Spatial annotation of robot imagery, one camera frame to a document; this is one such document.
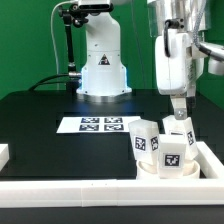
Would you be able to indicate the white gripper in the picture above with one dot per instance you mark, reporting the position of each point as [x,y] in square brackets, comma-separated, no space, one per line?
[177,74]

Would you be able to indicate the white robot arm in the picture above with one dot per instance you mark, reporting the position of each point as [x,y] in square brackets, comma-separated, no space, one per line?
[103,74]

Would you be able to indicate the white front fence bar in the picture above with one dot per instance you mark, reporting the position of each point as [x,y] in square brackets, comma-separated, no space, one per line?
[93,193]

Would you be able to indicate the white marker sheet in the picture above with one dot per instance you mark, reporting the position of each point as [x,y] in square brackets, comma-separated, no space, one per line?
[108,124]

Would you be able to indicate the white left fence bar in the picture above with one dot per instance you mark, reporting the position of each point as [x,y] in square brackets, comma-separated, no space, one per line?
[4,155]

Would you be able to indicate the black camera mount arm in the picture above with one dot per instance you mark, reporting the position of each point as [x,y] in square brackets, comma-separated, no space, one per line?
[73,16]

